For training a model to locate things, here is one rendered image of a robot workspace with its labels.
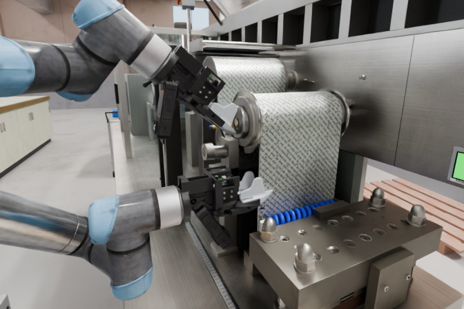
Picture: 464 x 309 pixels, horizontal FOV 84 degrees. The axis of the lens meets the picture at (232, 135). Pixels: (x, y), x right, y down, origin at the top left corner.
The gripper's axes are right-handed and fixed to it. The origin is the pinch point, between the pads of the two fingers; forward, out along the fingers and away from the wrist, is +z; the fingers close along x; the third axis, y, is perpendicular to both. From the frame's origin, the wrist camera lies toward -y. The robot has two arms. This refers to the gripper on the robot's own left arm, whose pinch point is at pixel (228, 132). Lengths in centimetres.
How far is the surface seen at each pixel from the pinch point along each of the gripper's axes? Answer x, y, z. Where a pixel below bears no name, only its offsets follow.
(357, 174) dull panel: -4.9, 13.0, 39.5
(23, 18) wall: 1163, -21, -342
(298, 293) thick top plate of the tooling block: -26.2, -15.7, 13.3
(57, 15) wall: 1148, 62, -270
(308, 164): -6.6, 5.3, 19.5
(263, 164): -6.6, -1.4, 8.4
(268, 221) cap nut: -13.8, -10.4, 12.0
